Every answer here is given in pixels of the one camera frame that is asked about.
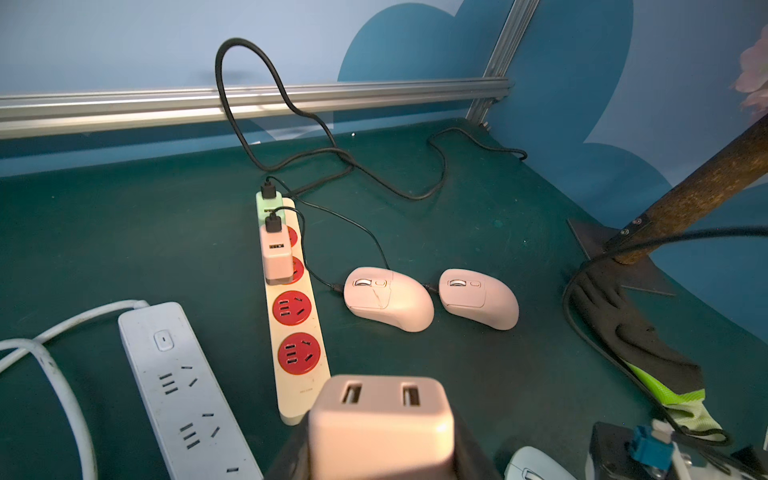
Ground white power strip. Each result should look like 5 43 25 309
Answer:
118 302 263 479

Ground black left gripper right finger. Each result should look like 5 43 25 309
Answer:
451 407 501 480

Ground cream red power strip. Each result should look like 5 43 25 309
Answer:
264 196 331 426

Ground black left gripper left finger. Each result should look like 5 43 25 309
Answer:
264 413 311 480

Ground green charger adapter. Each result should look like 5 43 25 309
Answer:
255 191 283 227

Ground pink mouse near strip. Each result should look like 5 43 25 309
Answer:
343 267 434 333

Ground pink cherry blossom tree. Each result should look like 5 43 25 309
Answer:
603 28 767 265

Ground aluminium frame rail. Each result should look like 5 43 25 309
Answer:
0 76 514 140

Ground black green work glove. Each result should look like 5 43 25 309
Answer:
572 267 728 443

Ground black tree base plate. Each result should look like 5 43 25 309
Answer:
566 217 676 297

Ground black power strip cable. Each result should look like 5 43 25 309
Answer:
214 37 529 202

